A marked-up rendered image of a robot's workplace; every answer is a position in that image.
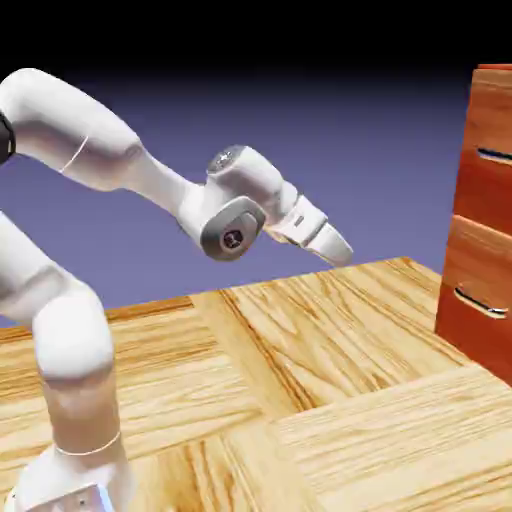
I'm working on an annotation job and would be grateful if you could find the long curved metal handle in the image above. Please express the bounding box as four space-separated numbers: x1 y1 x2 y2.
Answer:
476 147 512 167

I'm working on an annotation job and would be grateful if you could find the wide reddish wooden drawer front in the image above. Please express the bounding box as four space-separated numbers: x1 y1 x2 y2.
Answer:
452 68 512 234

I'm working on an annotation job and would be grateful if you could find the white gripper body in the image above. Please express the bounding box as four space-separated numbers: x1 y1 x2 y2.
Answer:
310 222 355 268

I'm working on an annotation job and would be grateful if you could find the reddish wooden cabinet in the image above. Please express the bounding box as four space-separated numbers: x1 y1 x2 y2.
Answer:
434 62 512 388

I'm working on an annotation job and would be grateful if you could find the narrow reddish wooden drawer front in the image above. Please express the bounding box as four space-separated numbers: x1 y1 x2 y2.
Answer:
434 214 512 388

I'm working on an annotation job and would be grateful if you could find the short curved metal handle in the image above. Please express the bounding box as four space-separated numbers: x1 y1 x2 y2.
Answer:
454 286 509 320

